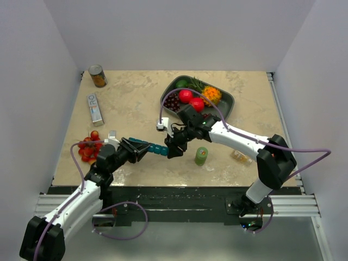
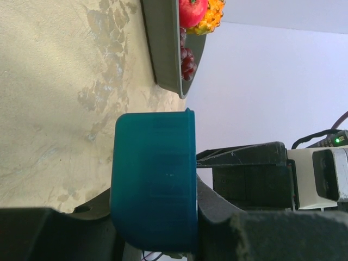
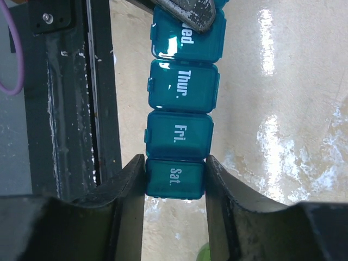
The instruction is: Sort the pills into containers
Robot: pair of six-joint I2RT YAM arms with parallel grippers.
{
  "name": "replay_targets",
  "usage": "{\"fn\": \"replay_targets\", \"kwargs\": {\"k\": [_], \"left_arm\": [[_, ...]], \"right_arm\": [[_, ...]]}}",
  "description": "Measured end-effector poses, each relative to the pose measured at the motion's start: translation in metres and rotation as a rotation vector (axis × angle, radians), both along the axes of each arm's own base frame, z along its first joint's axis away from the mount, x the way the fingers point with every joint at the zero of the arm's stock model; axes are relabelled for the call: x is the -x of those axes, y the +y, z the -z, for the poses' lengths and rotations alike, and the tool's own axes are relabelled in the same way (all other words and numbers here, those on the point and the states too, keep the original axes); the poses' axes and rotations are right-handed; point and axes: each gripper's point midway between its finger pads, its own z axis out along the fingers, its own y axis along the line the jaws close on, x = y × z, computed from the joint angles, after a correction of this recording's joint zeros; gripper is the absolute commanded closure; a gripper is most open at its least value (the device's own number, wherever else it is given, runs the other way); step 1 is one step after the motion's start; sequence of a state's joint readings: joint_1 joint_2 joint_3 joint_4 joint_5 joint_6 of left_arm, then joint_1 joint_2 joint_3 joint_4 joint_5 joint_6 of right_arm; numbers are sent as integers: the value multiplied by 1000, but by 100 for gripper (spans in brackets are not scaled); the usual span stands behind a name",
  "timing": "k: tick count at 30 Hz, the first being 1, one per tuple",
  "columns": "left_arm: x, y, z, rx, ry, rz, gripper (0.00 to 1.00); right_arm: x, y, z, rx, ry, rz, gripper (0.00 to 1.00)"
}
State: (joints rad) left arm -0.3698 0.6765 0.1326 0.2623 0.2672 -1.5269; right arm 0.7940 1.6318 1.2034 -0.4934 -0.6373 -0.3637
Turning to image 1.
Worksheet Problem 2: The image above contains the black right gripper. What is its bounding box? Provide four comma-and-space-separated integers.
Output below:
165, 125, 196, 158

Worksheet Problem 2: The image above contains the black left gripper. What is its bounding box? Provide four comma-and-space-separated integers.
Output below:
109, 137, 151, 173

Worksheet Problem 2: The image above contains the teal weekly pill organizer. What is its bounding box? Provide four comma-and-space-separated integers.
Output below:
129, 137, 169, 157

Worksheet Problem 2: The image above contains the green pill bottle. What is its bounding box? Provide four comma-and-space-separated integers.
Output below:
195, 147, 208, 166

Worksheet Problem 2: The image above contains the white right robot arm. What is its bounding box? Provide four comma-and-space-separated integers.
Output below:
156, 105, 297, 216

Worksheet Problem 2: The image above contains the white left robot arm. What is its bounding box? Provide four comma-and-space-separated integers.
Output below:
20, 138, 150, 260

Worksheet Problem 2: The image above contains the dark red grape bunch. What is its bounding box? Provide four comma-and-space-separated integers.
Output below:
164, 93, 180, 112

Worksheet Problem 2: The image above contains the red apple front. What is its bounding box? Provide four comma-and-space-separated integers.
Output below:
189, 97, 204, 113

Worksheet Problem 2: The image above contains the red apple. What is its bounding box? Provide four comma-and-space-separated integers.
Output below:
178, 90, 194, 104
189, 97, 204, 113

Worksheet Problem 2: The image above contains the red cherry bunch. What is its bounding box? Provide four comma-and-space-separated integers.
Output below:
78, 130, 103, 165

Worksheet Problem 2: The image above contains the red apple back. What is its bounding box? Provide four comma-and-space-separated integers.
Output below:
178, 90, 194, 104

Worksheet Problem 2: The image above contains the silver toothpaste box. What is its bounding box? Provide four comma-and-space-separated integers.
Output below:
87, 93, 104, 127

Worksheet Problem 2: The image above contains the grey fruit tray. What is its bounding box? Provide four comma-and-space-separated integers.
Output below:
160, 75, 235, 119

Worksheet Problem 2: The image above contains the green lime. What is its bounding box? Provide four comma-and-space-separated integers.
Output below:
175, 79, 188, 89

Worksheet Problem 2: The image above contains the clear pill bottle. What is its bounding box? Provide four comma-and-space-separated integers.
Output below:
231, 150, 253, 166

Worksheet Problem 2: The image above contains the orange spiky fruit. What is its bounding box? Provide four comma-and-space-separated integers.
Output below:
202, 85, 222, 107

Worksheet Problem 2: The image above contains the tin can with fruit label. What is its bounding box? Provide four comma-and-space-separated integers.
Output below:
88, 65, 108, 88

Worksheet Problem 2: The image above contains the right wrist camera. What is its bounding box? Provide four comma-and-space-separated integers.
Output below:
156, 117, 173, 138

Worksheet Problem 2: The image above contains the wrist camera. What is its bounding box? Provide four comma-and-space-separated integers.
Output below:
156, 117, 173, 138
104, 130, 120, 149

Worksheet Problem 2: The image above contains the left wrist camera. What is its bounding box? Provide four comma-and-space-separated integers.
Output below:
104, 130, 120, 149

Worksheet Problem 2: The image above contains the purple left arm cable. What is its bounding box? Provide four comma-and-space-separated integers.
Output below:
32, 140, 149, 261

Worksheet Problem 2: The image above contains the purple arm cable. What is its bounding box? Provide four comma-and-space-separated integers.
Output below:
159, 88, 332, 234
32, 140, 149, 261

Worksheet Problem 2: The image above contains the aluminium frame rail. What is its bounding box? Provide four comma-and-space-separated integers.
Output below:
34, 193, 321, 218

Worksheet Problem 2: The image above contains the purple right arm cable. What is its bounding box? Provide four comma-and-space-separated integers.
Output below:
159, 88, 332, 234

